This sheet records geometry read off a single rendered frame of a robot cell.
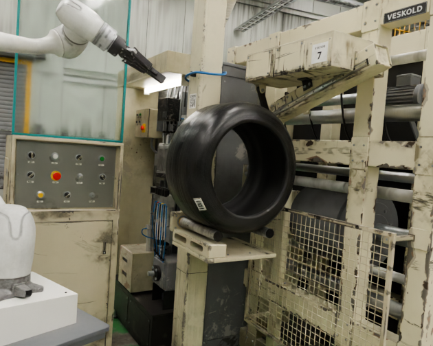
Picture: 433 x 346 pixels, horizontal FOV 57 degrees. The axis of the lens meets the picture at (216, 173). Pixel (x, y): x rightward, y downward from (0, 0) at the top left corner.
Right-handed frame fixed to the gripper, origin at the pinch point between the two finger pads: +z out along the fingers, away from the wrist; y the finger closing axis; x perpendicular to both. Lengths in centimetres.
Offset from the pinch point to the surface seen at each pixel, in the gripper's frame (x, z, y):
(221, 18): 59, 19, -26
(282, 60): 44, 46, 1
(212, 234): -43, 55, -3
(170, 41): 486, 140, -843
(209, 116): -0.9, 27.2, 0.3
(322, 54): 40, 49, 26
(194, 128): -7.7, 25.0, -3.3
